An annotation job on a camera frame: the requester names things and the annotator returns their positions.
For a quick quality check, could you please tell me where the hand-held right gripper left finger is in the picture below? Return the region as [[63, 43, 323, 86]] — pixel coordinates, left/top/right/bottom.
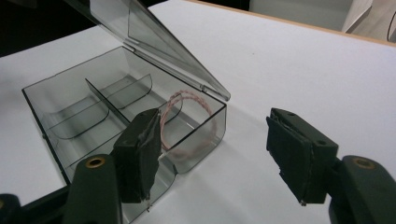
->
[[110, 107, 163, 205]]

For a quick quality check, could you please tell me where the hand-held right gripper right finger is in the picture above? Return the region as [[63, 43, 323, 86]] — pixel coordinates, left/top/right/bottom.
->
[[265, 107, 340, 207]]

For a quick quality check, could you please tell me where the clear plastic compartment box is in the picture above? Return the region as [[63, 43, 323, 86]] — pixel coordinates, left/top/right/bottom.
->
[[21, 0, 232, 224]]

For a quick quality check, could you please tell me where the small red rubber band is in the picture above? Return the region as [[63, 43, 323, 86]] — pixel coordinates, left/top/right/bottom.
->
[[158, 90, 219, 161]]

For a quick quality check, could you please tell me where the grey cabinet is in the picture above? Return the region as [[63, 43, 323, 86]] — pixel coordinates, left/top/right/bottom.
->
[[248, 0, 374, 33]]

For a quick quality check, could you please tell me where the black coiled floor cable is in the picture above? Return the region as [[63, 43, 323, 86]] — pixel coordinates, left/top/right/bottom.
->
[[386, 8, 396, 42]]

